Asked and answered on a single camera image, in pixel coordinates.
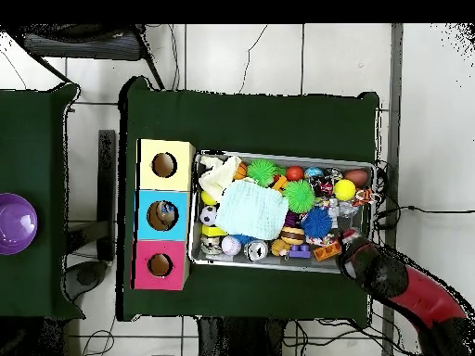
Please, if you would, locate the mint green cloth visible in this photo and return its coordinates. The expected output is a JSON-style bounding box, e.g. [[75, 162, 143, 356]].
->
[[214, 178, 290, 241]]

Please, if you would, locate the crushed clear plastic bottle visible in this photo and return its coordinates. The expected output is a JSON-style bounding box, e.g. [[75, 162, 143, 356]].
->
[[155, 201, 178, 227]]

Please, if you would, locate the silver mesh bin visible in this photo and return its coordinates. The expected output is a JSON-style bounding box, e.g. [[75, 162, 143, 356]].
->
[[187, 149, 376, 274]]

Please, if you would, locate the wooden box with three holes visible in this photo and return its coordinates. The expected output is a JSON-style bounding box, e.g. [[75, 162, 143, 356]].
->
[[130, 138, 197, 291]]

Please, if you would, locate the blue spiky rubber ball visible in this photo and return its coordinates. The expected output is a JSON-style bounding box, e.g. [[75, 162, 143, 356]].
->
[[300, 206, 334, 239]]

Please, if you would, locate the yellow ball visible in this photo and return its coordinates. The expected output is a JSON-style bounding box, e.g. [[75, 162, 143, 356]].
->
[[333, 178, 357, 202]]

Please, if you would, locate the green spiky rubber ball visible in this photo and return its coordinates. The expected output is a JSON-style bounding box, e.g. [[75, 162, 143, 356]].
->
[[283, 179, 316, 213], [246, 158, 278, 187]]

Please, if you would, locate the white toy baseball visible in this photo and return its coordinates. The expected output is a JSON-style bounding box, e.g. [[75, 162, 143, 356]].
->
[[221, 235, 242, 257]]

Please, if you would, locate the black and white soccer ball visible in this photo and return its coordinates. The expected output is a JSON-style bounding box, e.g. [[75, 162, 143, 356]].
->
[[199, 204, 218, 226]]

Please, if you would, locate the cream cloth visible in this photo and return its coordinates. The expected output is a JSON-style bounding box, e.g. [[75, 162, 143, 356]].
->
[[197, 154, 242, 203]]

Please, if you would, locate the dark green tablecloth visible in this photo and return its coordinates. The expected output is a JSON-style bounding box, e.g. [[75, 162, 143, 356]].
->
[[0, 83, 84, 322], [117, 75, 380, 322]]

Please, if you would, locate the black chair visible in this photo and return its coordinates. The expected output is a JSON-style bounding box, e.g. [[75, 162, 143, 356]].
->
[[6, 23, 166, 90]]

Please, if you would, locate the purple bowl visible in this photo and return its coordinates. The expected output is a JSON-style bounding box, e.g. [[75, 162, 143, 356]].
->
[[0, 192, 39, 256]]

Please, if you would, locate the black power cable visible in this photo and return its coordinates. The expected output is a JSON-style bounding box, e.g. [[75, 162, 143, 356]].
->
[[375, 204, 475, 221]]

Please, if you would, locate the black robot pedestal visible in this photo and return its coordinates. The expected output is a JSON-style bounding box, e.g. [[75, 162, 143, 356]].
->
[[196, 316, 287, 356]]

